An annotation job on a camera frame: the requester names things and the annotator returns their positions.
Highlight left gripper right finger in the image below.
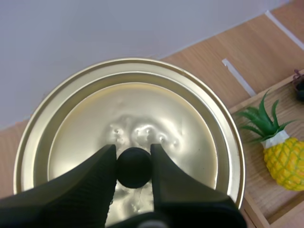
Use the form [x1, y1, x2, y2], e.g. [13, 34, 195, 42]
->
[150, 143, 247, 228]

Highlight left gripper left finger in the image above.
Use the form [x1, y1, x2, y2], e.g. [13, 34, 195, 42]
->
[0, 144, 117, 228]

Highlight gold pot lid black knob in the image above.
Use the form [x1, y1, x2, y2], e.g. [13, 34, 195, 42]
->
[13, 57, 246, 228]

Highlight bunch of dark toy grapes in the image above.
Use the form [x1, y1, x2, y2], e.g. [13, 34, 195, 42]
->
[291, 69, 304, 102]

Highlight shallow wooden tray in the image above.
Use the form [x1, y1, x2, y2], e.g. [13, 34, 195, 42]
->
[229, 75, 304, 228]

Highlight yellow toy pineapple green crown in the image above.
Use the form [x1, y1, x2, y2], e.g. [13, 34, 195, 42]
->
[235, 90, 304, 192]

